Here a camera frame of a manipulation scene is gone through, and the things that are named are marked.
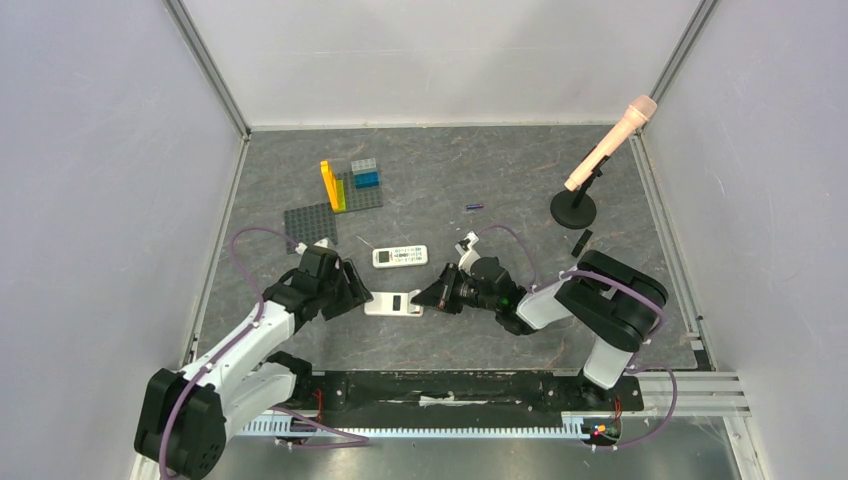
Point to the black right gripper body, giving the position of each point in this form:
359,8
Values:
452,289

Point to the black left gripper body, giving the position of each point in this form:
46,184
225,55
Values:
337,295

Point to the white remote control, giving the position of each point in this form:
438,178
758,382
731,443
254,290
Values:
393,304

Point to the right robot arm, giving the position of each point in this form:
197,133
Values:
620,305

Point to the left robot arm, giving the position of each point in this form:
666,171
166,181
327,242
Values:
188,415

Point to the white remote with buttons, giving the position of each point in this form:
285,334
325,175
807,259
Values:
398,257

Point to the dark grey brick baseplate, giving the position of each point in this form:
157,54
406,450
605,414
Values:
310,224

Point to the grey baseplate with bricks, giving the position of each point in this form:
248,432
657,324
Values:
360,199

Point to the green brick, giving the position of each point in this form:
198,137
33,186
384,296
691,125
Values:
340,196

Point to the yellow brick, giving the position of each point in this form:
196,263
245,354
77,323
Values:
330,183

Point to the blue brick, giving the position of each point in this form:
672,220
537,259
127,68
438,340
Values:
366,180

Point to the grey brick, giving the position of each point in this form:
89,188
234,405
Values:
363,166

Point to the small black block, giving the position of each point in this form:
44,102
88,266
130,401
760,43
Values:
581,243

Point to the black microphone stand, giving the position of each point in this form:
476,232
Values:
576,209

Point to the pink toy microphone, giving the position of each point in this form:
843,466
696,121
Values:
637,114

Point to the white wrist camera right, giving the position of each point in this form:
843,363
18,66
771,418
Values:
466,249

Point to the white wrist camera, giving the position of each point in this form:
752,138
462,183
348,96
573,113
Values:
321,246
466,249

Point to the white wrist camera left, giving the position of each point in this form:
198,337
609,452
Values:
321,246

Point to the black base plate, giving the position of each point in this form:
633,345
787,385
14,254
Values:
458,398

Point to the white cable duct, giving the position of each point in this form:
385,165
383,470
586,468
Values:
274,425

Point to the aluminium frame rail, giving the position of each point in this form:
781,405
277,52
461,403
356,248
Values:
193,38

